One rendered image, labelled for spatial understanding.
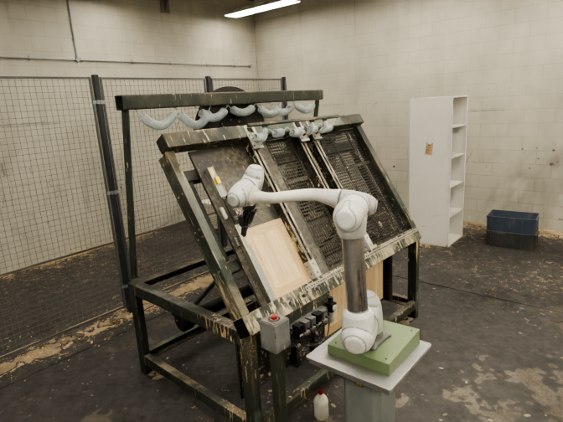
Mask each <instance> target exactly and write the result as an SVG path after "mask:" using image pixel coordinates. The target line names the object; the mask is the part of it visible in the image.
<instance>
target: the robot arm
mask: <svg viewBox="0 0 563 422"><path fill-rule="evenodd" d="M263 183H264V169H263V167H261V166H259V165H256V164H252V165H250V166H249V167H248V168H247V169H246V171H245V174H244V176H243V178H242V179H241V180H240V181H239V182H237V183H236V184H235V185H234V186H233V187H232V188H231V189H230V191H229V192H228V194H227V199H228V203H229V205H230V206H232V207H233V208H241V207H243V209H242V210H241V213H238V215H239V226H240V227H241V233H240V234H241V235H242V236H243V237H246V232H247V230H248V227H250V225H249V224H251V223H252V220H253V218H254V216H255V214H256V211H257V208H256V204H257V203H289V202H298V201H317V202H320V203H325V204H327V205H329V206H331V207H334V208H335V209H334V211H333V222H334V224H335V227H336V230H337V232H338V235H339V237H340V238H341V239H342V248H343V268H344V279H345V289H346V299H347V306H346V308H345V309H344V310H343V313H342V333H341V341H342V344H343V346H344V348H345V349H346V350H347V351H348V352H350V353H353V354H363V353H366V352H367V351H369V350H370V351H376V349H377V348H378V347H379V346H380V345H381V344H382V343H383V342H384V341H386V340H387V339H388V338H390V337H392V336H391V333H390V332H384V331H383V326H384V324H383V312H382V305H381V302H380V299H379V297H378V296H377V295H376V294H375V293H374V292H373V291H368V290H367V284H366V271H365V259H364V235H365V233H366V224H367V217H368V216H369V215H372V214H374V213H375V212H376V209H377V203H378V201H377V200H376V198H374V197H373V196H371V195H369V194H367V193H362V192H358V191H354V190H345V189H322V188H305V189H298V190H291V191H283V192H276V193H265V192H262V191H261V190H262V186H263Z"/></svg>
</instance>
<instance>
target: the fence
mask: <svg viewBox="0 0 563 422"><path fill-rule="evenodd" d="M210 168H213V170H214V167H207V168H206V169H205V170H204V171H205V173H206V175H207V177H208V179H209V182H210V184H211V186H212V188H213V190H214V192H215V194H216V196H217V199H218V200H219V202H220V205H221V207H223V208H224V210H225V212H226V214H227V216H228V218H227V219H228V221H229V223H230V226H231V228H232V229H233V231H234V234H235V235H239V238H240V241H241V243H242V245H241V246H240V247H241V248H242V251H243V253H244V255H245V257H246V259H247V261H248V263H249V265H250V267H251V270H252V272H253V274H254V276H255V278H256V280H257V282H258V284H259V287H260V288H261V291H262V293H263V295H264V297H265V298H266V301H267V303H269V302H272V301H274V300H275V299H276V296H275V294H274V292H273V290H272V288H271V286H270V284H269V282H268V280H267V278H266V275H265V273H264V271H263V269H262V268H261V265H260V263H259V261H258V259H257V258H256V254H255V252H254V250H253V249H252V247H251V244H250V242H249V240H248V239H247V237H243V236H242V235H241V234H240V233H241V227H240V226H239V225H238V224H236V225H235V224H234V222H233V220H232V218H231V217H230V214H229V212H228V210H227V208H226V206H225V203H224V201H223V199H222V197H224V196H226V193H225V190H224V188H223V186H222V184H219V185H216V183H215V181H214V177H218V176H217V174H216V172H215V170H214V173H215V175H213V176H212V174H211V172H210Z"/></svg>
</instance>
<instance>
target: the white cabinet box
mask: <svg viewBox="0 0 563 422"><path fill-rule="evenodd" d="M467 103H468V95H457V96H443V97H428V98H415V99H411V106H410V184H409V214H410V216H411V218H412V219H413V221H414V223H415V225H416V227H417V228H418V229H419V232H420V234H421V237H422V238H421V239H420V243H423V244H433V245H438V246H443V247H448V246H450V245H451V244H453V243H454V242H455V241H457V240H458V239H460V238H461V237H462V227H463V205H464V185H465V164H466V144H467Z"/></svg>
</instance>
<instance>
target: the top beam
mask: <svg viewBox="0 0 563 422"><path fill-rule="evenodd" d="M325 122H326V123H328V124H330V125H332V124H333V131H338V130H344V129H350V128H354V127H355V126H357V125H361V124H363V123H364V120H363V119H362V117H361V115H360V114H353V115H344V116H339V118H331V119H327V121H325ZM301 123H302V125H305V126H304V127H303V128H304V130H305V132H306V133H307V124H306V122H305V121H301ZM314 123H315V125H316V126H317V125H318V124H319V123H321V124H322V125H323V120H315V121H314ZM254 127H255V129H256V132H257V133H258V134H259V133H261V132H263V129H264V128H265V127H264V128H263V127H262V126H254ZM286 127H289V129H290V130H291V129H295V128H294V126H293V124H292V123H284V124H275V125H268V127H266V129H267V130H268V129H271V130H272V131H273V130H275V129H280V128H282V129H283V130H284V129H285V128H286ZM321 128H322V126H321V125H320V124H319V125H318V131H319V130H320V129H321ZM289 129H288V128H287V129H286V130H285V135H284V136H282V137H279V138H285V137H291V136H290V135H289V132H290V131H289ZM279 138H276V137H273V136H272V132H271V131H270V130H268V137H267V139H266V141H267V140H273V139H279ZM249 141H250V140H249V138H248V136H247V135H246V133H245V130H244V128H243V126H228V127H220V128H211V129H203V130H194V131H178V132H169V133H163V134H162V135H161V136H160V137H159V138H158V140H157V141H156V143H157V145H158V148H159V150H160V152H161V154H162V155H164V154H165V152H166V151H171V150H173V151H174V153H179V152H190V151H196V150H202V149H208V148H214V147H226V146H232V145H238V144H244V143H247V142H249Z"/></svg>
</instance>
